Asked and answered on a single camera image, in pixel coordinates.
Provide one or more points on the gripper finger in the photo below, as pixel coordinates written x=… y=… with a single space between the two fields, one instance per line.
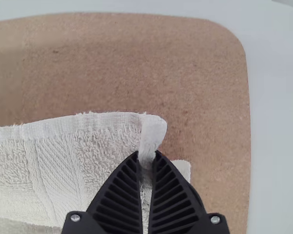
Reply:
x=171 y=195
x=117 y=195

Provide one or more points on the pale towel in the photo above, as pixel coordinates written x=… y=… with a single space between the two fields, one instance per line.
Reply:
x=51 y=170

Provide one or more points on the cork mat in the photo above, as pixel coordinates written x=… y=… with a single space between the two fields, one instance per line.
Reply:
x=136 y=73

